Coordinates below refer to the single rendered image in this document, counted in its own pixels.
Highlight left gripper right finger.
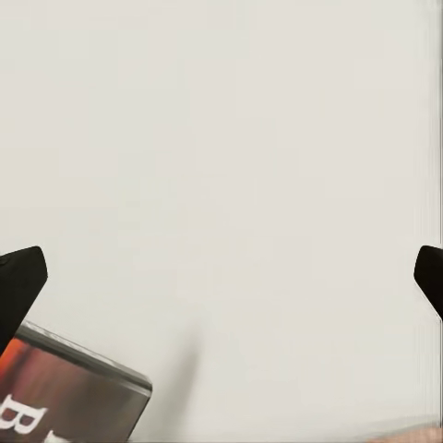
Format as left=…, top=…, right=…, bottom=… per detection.
left=413, top=245, right=443, bottom=320

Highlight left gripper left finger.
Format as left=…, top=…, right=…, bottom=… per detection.
left=0, top=245, right=48, bottom=355

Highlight hardback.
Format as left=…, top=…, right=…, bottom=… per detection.
left=0, top=319, right=153, bottom=443

